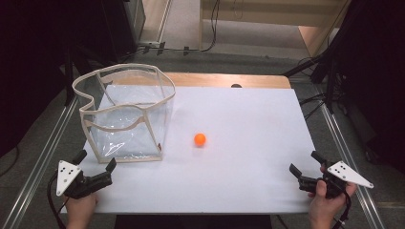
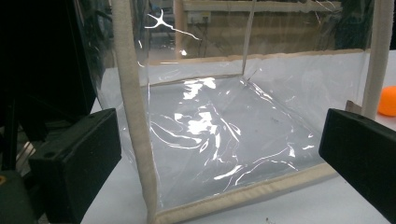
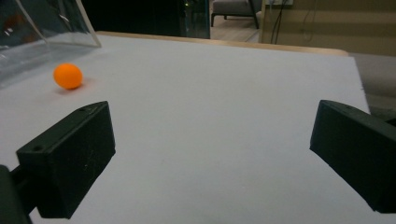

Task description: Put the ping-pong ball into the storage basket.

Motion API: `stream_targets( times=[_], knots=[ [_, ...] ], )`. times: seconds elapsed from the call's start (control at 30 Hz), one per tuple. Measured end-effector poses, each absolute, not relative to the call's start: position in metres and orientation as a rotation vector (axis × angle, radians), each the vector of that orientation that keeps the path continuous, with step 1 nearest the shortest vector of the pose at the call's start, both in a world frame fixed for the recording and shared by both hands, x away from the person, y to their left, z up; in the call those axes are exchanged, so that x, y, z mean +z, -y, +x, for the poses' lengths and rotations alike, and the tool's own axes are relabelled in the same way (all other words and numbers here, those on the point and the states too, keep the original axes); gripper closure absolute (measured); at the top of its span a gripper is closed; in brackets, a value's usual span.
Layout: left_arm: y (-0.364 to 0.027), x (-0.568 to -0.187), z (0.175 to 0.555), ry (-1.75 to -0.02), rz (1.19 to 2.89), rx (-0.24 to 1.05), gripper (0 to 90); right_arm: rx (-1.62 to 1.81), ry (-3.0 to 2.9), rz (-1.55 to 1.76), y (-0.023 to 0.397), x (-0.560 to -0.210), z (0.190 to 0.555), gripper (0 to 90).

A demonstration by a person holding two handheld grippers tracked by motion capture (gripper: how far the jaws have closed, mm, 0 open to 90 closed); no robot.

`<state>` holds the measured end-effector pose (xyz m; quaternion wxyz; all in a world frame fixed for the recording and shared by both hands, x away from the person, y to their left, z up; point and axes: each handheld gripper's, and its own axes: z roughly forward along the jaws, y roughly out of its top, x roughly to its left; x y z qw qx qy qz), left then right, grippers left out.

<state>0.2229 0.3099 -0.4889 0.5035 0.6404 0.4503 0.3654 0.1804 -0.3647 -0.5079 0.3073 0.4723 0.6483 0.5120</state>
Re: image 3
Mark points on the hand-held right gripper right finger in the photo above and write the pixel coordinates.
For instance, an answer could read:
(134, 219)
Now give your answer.
(358, 152)

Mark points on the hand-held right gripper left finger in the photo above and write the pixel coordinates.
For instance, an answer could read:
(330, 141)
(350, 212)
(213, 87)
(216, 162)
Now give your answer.
(67, 161)

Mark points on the orange ping-pong ball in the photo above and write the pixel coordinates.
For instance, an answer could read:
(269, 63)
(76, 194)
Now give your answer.
(67, 76)

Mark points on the clear plastic container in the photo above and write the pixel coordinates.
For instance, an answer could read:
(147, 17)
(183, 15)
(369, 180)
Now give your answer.
(37, 34)

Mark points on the grey sofa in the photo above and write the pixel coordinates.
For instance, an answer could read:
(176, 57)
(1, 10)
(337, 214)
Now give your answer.
(235, 9)

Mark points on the dark glass cabinet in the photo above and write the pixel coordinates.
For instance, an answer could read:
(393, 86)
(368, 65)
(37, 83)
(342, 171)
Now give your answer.
(194, 18)

